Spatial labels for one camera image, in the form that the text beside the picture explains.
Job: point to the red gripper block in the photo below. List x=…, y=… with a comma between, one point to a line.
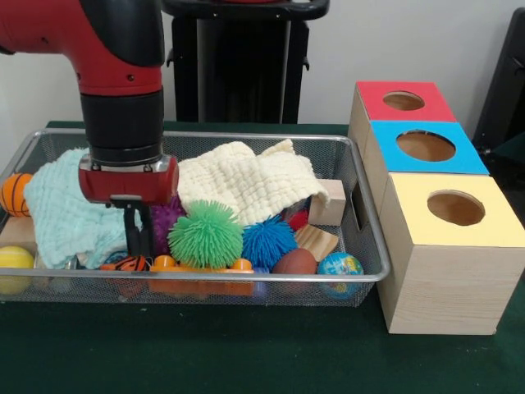
x=127, y=182

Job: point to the green puffer ball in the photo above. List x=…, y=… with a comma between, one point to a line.
x=205, y=236

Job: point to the cream waffle cloth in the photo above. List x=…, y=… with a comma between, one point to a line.
x=246, y=180

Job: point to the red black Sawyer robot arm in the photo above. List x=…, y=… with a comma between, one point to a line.
x=115, y=49

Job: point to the shallow clear mesh bin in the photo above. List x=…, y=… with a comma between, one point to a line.
x=61, y=295

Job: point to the wooden box with three holes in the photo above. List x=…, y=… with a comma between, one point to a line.
x=443, y=287

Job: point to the purple spiky ball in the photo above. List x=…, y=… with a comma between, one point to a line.
x=168, y=221

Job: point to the orange black striped ball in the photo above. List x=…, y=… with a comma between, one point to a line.
x=131, y=263

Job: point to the orange toy brick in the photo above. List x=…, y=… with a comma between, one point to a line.
x=164, y=262

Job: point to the light blue waffle cloth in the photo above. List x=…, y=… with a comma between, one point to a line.
x=61, y=213

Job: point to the blue puffer ball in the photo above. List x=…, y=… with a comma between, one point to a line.
x=268, y=244

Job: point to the small orange basketball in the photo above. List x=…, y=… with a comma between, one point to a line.
x=14, y=195

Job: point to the brown toy football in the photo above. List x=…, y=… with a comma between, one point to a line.
x=295, y=262

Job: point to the wooden cube block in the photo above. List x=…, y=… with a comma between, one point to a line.
x=328, y=203

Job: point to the black robot stand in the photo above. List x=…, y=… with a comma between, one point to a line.
x=246, y=61

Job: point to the blue globe ball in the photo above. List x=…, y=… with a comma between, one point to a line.
x=340, y=267

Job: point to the dark green side table cloth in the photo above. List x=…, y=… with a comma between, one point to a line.
x=510, y=158

